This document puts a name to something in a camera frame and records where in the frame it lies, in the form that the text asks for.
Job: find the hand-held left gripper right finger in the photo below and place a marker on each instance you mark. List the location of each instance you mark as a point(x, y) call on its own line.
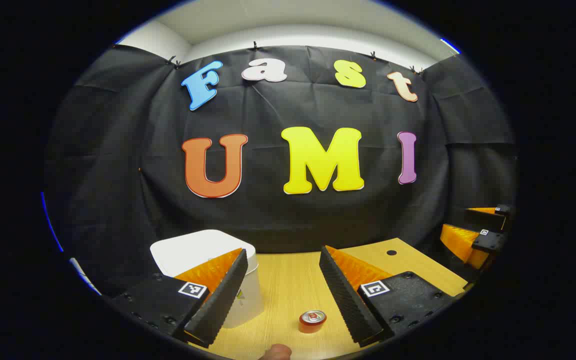
point(348, 300)

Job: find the black backdrop cloth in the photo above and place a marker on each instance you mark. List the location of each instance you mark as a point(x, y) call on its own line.
point(268, 220)

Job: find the white desktop garbage bin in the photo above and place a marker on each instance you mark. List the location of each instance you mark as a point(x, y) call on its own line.
point(193, 250)

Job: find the wooden desktop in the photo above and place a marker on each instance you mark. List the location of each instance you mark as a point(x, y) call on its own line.
point(288, 285)

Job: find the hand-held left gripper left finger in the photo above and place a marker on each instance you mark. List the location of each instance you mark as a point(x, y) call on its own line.
point(220, 300)

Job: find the red pop can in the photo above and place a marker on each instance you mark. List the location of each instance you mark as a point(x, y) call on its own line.
point(312, 322)

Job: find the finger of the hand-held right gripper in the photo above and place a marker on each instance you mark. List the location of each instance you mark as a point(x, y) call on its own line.
point(460, 240)
point(485, 220)

